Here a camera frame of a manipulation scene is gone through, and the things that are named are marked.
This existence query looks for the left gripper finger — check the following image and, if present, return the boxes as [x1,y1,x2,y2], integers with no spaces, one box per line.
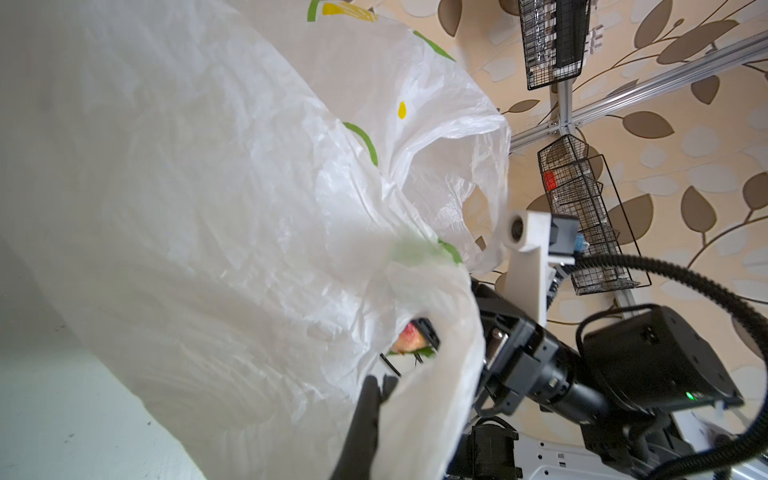
[330,376,399,480]

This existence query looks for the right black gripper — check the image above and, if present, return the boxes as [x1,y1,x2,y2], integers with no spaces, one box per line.
[415,280,560,417]

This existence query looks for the red fake apple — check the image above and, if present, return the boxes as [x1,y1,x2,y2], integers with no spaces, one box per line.
[390,322,429,354]

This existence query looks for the fake strawberry green leaves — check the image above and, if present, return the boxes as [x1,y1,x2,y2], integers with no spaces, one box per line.
[379,347,437,377]

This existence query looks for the white plastic bag fruit print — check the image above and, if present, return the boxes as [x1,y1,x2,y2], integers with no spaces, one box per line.
[1,1,510,479]

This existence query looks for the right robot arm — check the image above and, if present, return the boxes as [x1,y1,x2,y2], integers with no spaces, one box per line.
[447,282,767,479]

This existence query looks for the red item in right basket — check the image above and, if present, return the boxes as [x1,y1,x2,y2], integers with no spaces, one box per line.
[542,171,558,192]

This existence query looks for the right black wire basket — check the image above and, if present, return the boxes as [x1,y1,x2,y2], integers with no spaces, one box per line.
[536,133,653,296]

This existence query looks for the black wire basket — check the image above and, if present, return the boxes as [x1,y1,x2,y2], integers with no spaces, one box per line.
[536,133,653,296]
[518,0,590,90]

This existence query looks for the back black wire basket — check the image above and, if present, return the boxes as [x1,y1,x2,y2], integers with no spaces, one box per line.
[518,0,590,90]

